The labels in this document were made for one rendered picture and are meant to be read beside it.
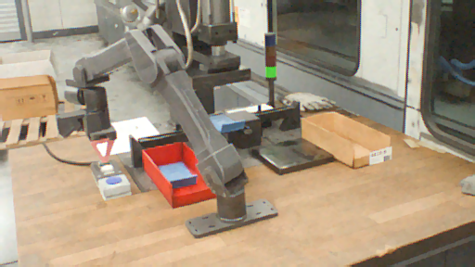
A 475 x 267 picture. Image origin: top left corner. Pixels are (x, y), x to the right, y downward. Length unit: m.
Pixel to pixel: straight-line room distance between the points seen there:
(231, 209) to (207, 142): 0.15
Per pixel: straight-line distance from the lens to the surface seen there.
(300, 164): 1.33
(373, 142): 1.45
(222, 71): 1.40
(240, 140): 1.47
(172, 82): 1.06
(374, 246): 1.05
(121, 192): 1.26
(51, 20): 10.57
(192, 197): 1.19
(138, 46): 1.08
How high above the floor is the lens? 1.46
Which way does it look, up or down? 17 degrees down
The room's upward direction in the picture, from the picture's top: 3 degrees counter-clockwise
